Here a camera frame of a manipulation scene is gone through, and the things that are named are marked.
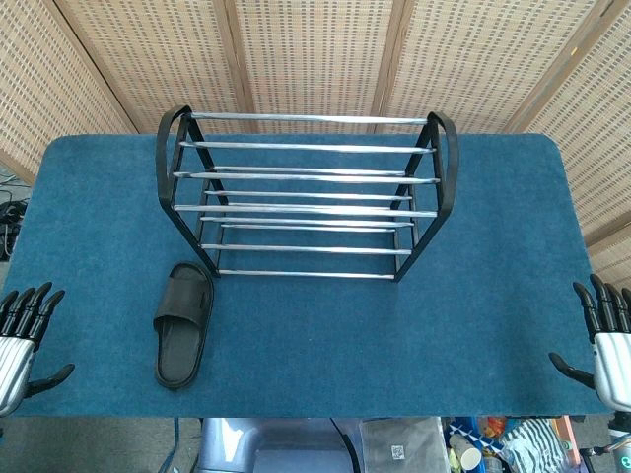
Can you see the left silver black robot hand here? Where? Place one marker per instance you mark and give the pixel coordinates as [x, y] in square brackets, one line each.
[15, 359]

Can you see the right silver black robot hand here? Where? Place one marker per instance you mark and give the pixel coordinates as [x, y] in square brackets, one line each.
[613, 364]

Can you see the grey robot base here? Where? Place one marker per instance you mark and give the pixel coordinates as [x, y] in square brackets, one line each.
[261, 448]

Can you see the blue white patterned box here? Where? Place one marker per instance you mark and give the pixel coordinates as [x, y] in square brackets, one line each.
[468, 426]

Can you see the woven bamboo folding screen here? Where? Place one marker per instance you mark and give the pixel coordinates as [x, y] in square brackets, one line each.
[315, 59]

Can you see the black chrome shoe rack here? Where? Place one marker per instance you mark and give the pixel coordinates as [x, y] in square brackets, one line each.
[305, 148]

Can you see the black slide sandal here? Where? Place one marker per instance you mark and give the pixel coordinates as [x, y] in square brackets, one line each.
[180, 340]

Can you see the white paper cup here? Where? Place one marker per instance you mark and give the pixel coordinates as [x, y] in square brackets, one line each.
[466, 453]

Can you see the blue carpet table cover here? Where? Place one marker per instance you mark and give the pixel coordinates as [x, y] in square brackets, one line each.
[394, 335]

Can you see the black white striped bag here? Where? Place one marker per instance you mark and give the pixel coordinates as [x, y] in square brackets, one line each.
[532, 443]

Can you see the grey pouch with code label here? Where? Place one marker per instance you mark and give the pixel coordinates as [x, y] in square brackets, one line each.
[404, 446]

